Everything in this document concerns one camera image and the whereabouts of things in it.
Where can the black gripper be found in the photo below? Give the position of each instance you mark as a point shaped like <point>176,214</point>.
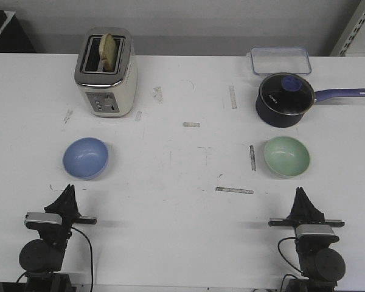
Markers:
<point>304,212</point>
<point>66,206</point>

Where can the blue bowl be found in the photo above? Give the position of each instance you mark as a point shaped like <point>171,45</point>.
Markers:
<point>86,158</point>

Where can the green bowl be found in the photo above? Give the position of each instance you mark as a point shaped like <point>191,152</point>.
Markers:
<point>286,156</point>

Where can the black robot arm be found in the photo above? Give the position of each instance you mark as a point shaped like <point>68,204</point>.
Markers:
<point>42,259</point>
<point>320,267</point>

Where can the dark blue saucepan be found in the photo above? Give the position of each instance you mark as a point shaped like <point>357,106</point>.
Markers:
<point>284,121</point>

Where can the glass pot lid blue knob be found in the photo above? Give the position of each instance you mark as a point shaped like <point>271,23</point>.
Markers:
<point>287,93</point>

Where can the cream and steel toaster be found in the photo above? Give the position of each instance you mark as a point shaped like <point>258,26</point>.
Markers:
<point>108,94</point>

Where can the clear plastic food container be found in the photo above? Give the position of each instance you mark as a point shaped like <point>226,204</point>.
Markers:
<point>271,60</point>

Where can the slice of toast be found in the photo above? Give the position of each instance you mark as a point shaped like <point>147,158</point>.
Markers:
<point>108,52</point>

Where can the black box background left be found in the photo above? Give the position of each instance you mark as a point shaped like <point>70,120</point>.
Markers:
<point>13,38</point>

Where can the white metal shelf upright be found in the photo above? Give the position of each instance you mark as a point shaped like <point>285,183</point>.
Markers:
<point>351,42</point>

